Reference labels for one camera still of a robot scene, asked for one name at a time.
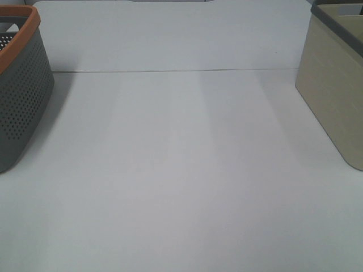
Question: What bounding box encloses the grey perforated basket orange rim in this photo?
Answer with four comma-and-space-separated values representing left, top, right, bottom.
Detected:
1, 5, 54, 172

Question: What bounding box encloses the beige basket grey rim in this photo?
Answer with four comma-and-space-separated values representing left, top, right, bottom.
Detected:
295, 1, 362, 170

